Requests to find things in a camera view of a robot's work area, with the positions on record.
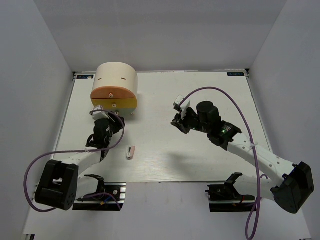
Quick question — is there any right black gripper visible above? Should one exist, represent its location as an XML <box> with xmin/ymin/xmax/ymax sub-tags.
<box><xmin>171</xmin><ymin>106</ymin><xmax>211</xmax><ymax>134</ymax></box>

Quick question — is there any yellow container drawer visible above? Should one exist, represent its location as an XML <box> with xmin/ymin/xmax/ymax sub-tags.
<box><xmin>91</xmin><ymin>97</ymin><xmax>138</xmax><ymax>110</ymax></box>

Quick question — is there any orange container drawer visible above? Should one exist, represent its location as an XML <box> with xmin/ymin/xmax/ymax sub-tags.
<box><xmin>90</xmin><ymin>86</ymin><xmax>136</xmax><ymax>99</ymax></box>

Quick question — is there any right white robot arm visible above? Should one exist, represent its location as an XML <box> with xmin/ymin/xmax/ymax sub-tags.
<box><xmin>171</xmin><ymin>95</ymin><xmax>315</xmax><ymax>214</ymax></box>

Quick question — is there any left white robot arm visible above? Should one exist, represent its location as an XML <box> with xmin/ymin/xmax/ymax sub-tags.
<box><xmin>34</xmin><ymin>111</ymin><xmax>125</xmax><ymax>211</ymax></box>

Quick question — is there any cream cylindrical drawer container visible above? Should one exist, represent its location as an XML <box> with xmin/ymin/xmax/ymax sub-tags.
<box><xmin>92</xmin><ymin>62</ymin><xmax>138</xmax><ymax>97</ymax></box>

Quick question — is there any left blue table label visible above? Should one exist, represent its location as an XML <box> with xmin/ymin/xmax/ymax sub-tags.
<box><xmin>76</xmin><ymin>74</ymin><xmax>94</xmax><ymax>79</ymax></box>

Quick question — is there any blue table label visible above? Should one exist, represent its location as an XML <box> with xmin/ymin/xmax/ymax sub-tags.
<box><xmin>227</xmin><ymin>72</ymin><xmax>245</xmax><ymax>77</ymax></box>
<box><xmin>76</xmin><ymin>74</ymin><xmax>94</xmax><ymax>79</ymax></box>

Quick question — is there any right blue table label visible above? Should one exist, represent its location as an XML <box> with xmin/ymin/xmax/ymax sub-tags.
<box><xmin>227</xmin><ymin>72</ymin><xmax>245</xmax><ymax>77</ymax></box>

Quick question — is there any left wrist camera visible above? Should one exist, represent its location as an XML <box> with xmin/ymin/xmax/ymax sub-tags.
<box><xmin>89</xmin><ymin>105</ymin><xmax>110</xmax><ymax>121</ymax></box>

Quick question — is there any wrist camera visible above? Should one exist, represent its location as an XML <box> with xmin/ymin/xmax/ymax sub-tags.
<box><xmin>89</xmin><ymin>105</ymin><xmax>110</xmax><ymax>121</ymax></box>
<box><xmin>173</xmin><ymin>95</ymin><xmax>190</xmax><ymax>120</ymax></box>

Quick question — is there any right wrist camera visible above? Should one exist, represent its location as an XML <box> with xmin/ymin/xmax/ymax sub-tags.
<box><xmin>173</xmin><ymin>95</ymin><xmax>190</xmax><ymax>120</ymax></box>

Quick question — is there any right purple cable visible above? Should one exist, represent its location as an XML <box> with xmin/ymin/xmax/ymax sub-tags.
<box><xmin>179</xmin><ymin>86</ymin><xmax>270</xmax><ymax>240</ymax></box>

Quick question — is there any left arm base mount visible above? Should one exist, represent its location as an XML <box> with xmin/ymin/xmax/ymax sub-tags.
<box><xmin>72</xmin><ymin>174</ymin><xmax>127</xmax><ymax>212</ymax></box>

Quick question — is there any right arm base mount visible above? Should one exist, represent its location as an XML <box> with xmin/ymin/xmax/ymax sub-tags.
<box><xmin>205</xmin><ymin>172</ymin><xmax>256</xmax><ymax>213</ymax></box>

